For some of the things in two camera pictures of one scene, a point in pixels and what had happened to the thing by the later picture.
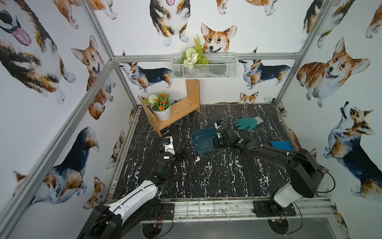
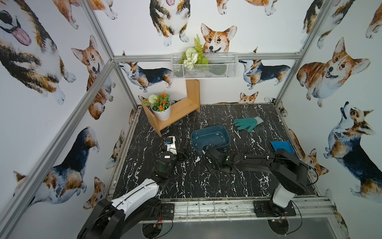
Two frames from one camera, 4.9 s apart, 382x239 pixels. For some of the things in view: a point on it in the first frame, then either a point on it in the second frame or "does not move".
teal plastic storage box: [202, 140] does not move
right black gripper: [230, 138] to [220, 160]
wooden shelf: [179, 108] does not move
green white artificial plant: [193, 56] does not move
